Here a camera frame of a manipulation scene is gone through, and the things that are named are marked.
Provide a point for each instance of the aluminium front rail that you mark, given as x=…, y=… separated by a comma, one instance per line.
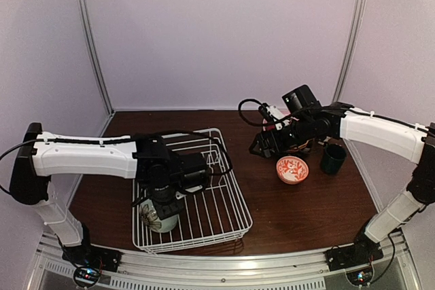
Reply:
x=139, y=270

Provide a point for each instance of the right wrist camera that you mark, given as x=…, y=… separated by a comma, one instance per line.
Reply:
x=295, y=100

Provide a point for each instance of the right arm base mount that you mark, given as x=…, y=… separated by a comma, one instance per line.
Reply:
x=356, y=259

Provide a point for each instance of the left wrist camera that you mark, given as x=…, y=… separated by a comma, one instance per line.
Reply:
x=193, y=175

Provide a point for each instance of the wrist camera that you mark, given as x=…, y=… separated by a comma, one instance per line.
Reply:
x=193, y=175
x=295, y=100

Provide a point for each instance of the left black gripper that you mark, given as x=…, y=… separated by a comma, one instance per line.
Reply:
x=164, y=210

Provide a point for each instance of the green floral cup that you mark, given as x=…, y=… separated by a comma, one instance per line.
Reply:
x=149, y=218

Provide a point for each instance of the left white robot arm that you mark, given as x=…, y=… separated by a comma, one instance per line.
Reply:
x=143, y=158

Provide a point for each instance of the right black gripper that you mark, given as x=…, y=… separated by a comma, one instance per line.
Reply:
x=279, y=144

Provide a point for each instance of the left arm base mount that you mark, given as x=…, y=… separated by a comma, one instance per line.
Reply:
x=90, y=261

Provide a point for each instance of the white wire dish rack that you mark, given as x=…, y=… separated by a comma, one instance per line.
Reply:
x=218, y=214

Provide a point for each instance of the dark teal mug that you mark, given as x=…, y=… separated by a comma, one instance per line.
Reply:
x=333, y=158

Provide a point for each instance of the aluminium frame post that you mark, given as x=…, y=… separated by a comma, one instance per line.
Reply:
x=93, y=56
x=356, y=22

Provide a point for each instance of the left aluminium frame post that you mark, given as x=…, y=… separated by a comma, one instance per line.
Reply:
x=93, y=56

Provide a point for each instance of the right aluminium frame post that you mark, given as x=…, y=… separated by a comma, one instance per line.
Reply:
x=356, y=22

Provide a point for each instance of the pink patterned white bowl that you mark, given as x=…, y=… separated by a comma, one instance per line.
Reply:
x=292, y=170

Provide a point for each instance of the yellow dotted plate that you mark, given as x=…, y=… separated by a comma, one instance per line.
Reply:
x=304, y=148

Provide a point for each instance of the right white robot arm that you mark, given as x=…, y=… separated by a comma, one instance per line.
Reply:
x=411, y=142

